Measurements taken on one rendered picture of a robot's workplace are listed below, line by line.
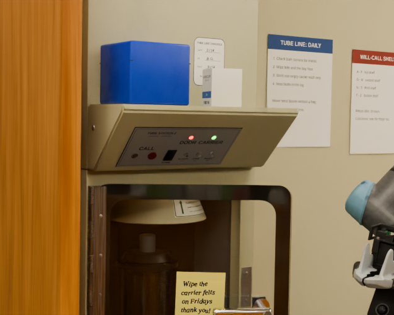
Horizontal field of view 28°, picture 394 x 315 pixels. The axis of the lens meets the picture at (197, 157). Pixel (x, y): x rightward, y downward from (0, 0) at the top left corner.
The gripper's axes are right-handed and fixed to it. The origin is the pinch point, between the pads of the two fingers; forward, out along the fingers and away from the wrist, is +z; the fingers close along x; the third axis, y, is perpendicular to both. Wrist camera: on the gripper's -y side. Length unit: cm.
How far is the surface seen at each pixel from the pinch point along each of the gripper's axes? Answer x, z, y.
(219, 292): -20.1, 7.1, -6.3
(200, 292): -22.4, 8.9, -6.6
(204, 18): -34.8, 0.7, 35.4
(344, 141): -38, -84, 14
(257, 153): -23.3, -4.4, 15.0
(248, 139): -23.2, 0.1, 17.3
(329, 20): -45, -78, 44
